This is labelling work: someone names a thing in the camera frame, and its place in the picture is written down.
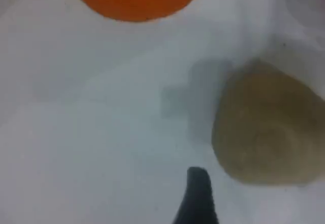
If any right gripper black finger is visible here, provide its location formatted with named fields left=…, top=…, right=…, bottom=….
left=172, top=167, right=219, bottom=224

